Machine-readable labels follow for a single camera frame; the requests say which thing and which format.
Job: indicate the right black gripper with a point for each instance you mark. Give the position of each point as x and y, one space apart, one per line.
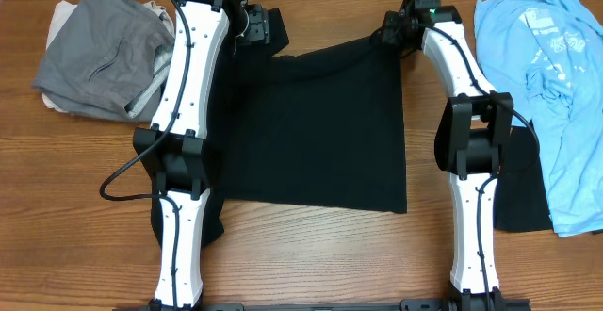
391 30

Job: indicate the black t-shirt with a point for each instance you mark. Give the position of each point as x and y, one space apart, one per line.
324 128

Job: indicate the white folded garment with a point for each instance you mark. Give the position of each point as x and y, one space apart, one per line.
63 11

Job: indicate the grey folded shorts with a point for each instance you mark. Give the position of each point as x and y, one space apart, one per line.
101 62

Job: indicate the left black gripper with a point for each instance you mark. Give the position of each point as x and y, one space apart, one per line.
261 24

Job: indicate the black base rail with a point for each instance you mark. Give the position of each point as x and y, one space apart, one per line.
404 305

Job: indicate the light blue t-shirt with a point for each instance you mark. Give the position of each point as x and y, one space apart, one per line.
548 55

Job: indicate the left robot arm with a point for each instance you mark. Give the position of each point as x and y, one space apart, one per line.
174 150

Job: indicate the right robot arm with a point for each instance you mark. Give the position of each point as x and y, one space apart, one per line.
468 146

